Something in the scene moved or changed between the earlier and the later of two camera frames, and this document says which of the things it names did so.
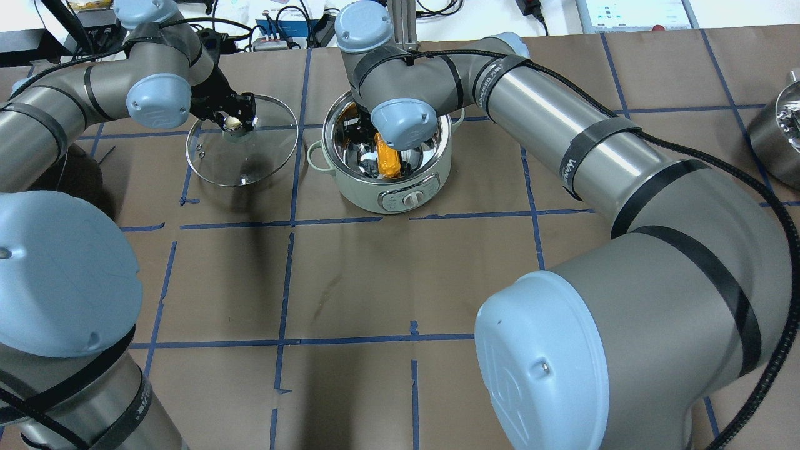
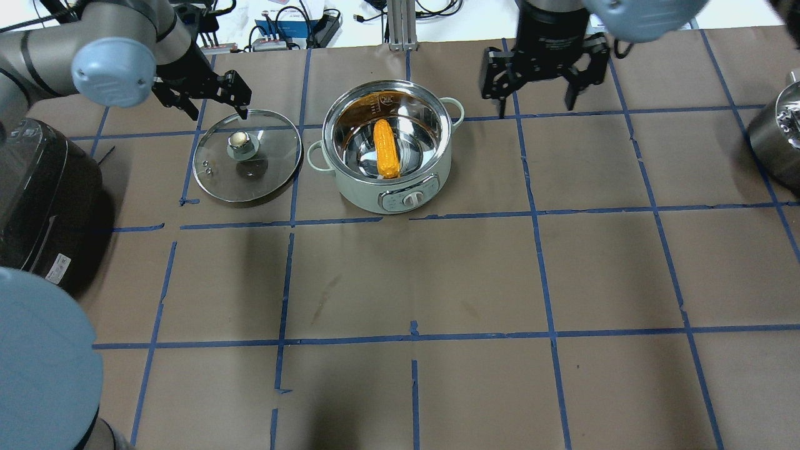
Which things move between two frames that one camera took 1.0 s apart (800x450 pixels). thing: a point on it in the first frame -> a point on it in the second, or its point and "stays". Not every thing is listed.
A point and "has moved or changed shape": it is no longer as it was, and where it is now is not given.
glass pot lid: x=243 y=158 has moved or changed shape
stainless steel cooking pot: x=421 y=182 stays
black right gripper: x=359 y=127 -> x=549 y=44
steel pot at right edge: x=775 y=134 stays
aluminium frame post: x=403 y=13 stays
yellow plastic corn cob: x=389 y=161 stays
